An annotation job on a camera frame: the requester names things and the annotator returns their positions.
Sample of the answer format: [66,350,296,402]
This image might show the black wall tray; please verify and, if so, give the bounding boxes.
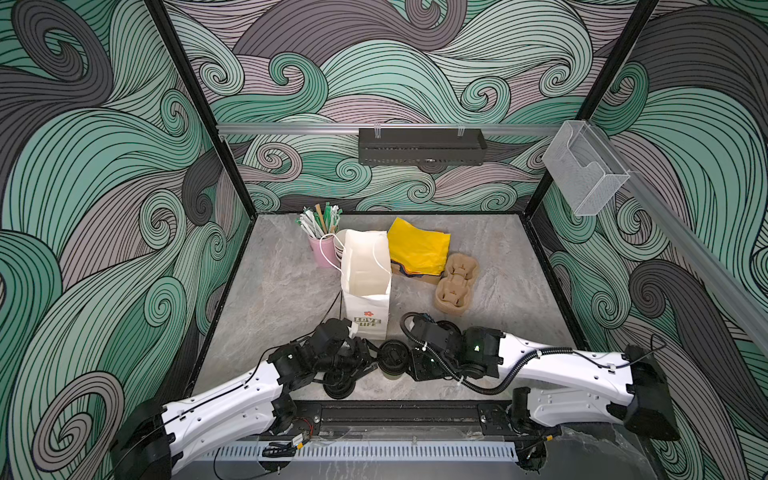
[358,127,488,167]

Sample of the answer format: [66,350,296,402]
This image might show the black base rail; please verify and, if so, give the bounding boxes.
[197,398,631,436]

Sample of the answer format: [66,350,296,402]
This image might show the white slotted cable duct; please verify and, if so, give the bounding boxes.
[202,440,518,463]

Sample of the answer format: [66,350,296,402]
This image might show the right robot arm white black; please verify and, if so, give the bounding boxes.
[400,312,680,441]

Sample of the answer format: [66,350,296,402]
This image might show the yellow napkin stack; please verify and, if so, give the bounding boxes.
[387,217,451,277]

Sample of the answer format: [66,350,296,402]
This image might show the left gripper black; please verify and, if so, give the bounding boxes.
[313,338,387,383]

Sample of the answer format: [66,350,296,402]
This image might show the pink holder with straws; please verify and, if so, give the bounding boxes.
[297,203,344,270]

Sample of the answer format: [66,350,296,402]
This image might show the brown pulp cup carrier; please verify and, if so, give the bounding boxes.
[434,253,479,316]

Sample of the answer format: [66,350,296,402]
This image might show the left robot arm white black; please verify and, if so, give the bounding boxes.
[106,318,377,479]

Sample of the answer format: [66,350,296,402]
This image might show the clear acrylic wall holder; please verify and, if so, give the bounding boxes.
[543,120,630,217]

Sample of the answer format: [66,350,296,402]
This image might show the white paper gift bag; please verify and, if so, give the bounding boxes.
[341,229,392,341]

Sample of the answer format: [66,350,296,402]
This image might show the stack of black cup lids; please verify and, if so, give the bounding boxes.
[322,370,356,400]

